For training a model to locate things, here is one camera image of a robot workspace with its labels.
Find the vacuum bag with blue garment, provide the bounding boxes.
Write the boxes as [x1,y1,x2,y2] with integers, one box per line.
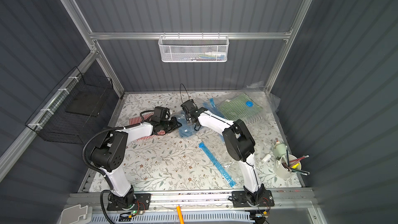
[174,99,233,139]

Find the red white striped tank top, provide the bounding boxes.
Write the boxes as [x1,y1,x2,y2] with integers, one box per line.
[125,112,166,142]

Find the clear blue-zip vacuum bag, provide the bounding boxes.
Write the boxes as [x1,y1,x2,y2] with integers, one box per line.
[199,141,244,188]

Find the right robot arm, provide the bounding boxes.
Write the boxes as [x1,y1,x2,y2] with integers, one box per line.
[181,99,265,205]

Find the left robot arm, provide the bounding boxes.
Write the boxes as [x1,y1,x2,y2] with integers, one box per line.
[82,106,182,198]

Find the vacuum bag with green striped garment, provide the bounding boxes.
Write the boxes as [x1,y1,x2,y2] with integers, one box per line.
[209,81,280,125]

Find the small white cap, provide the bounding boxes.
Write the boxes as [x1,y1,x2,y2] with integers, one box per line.
[262,153,272,163]

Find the orange pencil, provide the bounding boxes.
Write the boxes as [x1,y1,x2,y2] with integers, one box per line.
[176,206,184,224]

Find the white pen cup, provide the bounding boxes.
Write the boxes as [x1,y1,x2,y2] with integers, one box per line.
[274,155,302,179]

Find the white plastic holder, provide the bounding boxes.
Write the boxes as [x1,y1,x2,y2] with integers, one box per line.
[57,204,93,224]

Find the white wire wall basket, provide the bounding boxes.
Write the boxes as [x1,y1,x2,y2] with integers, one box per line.
[158,36,230,63]

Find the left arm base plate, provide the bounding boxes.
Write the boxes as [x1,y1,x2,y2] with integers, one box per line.
[106,193,152,211]

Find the black wire wall basket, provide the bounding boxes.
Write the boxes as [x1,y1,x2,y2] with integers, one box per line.
[26,72,118,145]

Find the black corrugated cable conduit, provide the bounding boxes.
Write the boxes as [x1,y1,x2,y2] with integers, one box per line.
[81,125,131,224]

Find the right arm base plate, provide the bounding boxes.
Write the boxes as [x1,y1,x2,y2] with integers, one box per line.
[228,190,275,208]

